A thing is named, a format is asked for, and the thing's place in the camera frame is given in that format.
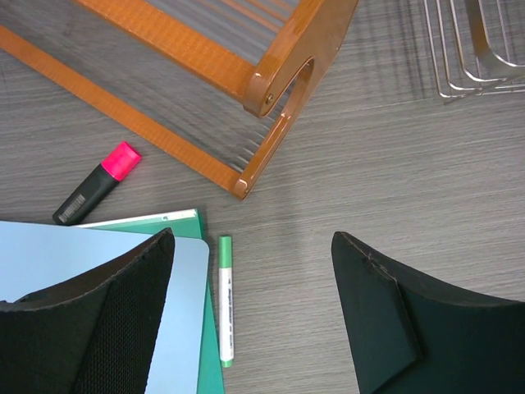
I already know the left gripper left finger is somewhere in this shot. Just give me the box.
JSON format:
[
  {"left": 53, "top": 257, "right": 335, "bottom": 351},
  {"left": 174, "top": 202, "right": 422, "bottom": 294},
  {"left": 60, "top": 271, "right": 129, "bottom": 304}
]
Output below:
[{"left": 1, "top": 229, "right": 175, "bottom": 393}]

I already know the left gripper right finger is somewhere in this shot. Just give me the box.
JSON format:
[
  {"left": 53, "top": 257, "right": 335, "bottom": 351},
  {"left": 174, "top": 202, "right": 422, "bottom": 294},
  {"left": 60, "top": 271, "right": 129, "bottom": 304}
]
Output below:
[{"left": 331, "top": 231, "right": 524, "bottom": 393}]

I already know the orange wooden shelf rack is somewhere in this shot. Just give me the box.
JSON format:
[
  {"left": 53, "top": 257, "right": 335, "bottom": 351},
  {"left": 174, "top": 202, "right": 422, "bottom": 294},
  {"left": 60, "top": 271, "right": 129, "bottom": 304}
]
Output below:
[{"left": 1, "top": 1, "right": 357, "bottom": 199}]

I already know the light blue clipboard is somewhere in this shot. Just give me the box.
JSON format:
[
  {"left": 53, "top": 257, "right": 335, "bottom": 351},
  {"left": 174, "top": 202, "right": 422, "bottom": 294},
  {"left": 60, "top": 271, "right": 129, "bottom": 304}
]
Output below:
[{"left": 1, "top": 222, "right": 209, "bottom": 393}]

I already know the green folder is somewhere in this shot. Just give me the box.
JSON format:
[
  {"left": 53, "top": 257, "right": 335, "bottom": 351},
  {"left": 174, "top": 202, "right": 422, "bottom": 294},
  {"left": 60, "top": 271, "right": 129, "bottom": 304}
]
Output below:
[{"left": 82, "top": 208, "right": 225, "bottom": 393}]

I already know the green white marker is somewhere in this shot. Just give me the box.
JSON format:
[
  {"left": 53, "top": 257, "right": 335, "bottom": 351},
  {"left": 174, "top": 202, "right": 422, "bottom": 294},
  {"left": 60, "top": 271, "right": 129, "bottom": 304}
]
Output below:
[{"left": 218, "top": 236, "right": 235, "bottom": 368}]

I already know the pink black highlighter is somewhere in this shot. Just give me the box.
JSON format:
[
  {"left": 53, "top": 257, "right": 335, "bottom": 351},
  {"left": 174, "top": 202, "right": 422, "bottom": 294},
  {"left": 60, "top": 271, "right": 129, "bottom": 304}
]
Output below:
[{"left": 52, "top": 141, "right": 142, "bottom": 226}]

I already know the metal wire dish rack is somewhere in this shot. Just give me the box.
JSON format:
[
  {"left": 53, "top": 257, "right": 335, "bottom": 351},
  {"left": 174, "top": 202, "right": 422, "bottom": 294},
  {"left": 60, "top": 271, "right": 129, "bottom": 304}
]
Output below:
[{"left": 422, "top": 0, "right": 524, "bottom": 103}]

